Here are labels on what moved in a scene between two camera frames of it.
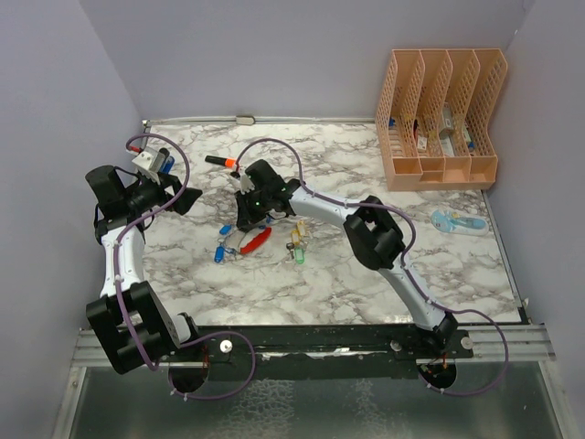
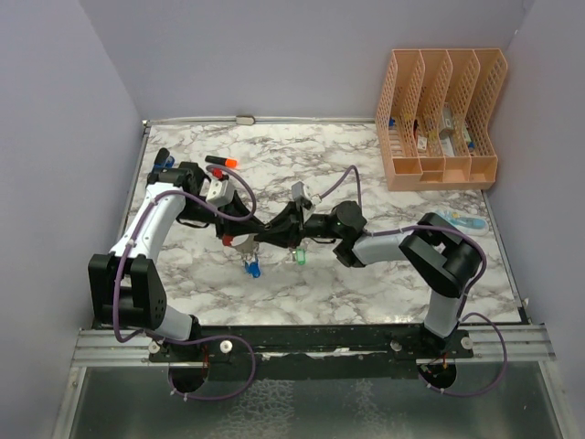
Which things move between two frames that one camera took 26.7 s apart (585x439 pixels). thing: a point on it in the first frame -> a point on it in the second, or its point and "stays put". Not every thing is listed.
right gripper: x=244 y=218 -> x=287 y=229
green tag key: x=300 y=254 stays put
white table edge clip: x=249 y=120 stays put
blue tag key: x=219 y=254 -> x=253 y=268
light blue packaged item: x=450 y=221 stays put
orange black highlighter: x=228 y=162 stays put
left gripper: x=164 y=181 -> x=237 y=210
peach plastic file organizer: x=437 y=120 stays put
